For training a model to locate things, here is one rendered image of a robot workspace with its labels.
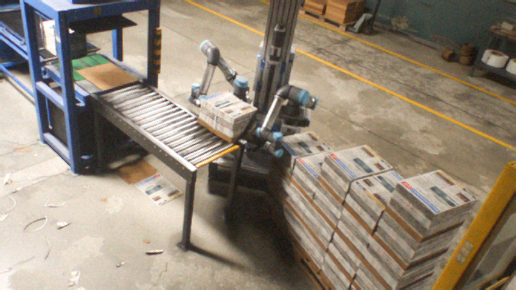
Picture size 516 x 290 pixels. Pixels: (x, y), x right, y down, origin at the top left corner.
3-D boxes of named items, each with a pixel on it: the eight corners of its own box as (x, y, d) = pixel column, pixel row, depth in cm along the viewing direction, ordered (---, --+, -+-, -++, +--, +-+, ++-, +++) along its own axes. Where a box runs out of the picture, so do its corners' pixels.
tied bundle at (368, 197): (382, 194, 302) (393, 169, 290) (412, 222, 282) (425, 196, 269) (342, 206, 285) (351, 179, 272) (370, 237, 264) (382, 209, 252)
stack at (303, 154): (293, 202, 408) (313, 130, 362) (375, 298, 327) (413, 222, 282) (259, 212, 390) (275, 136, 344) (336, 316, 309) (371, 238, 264)
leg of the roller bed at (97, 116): (105, 170, 406) (102, 109, 369) (100, 173, 402) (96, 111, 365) (102, 167, 409) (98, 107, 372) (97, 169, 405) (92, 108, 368)
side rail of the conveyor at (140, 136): (196, 182, 307) (197, 169, 301) (190, 184, 304) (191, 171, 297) (95, 104, 374) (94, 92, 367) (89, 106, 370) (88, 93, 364)
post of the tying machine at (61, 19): (83, 171, 400) (68, 9, 315) (74, 175, 394) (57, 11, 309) (78, 166, 405) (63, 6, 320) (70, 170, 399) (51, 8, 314)
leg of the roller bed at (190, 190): (190, 245, 345) (196, 181, 307) (185, 248, 341) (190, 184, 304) (186, 242, 348) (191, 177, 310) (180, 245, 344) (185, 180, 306)
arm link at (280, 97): (279, 78, 334) (253, 134, 327) (292, 83, 330) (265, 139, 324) (281, 84, 345) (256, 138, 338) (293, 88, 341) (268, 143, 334)
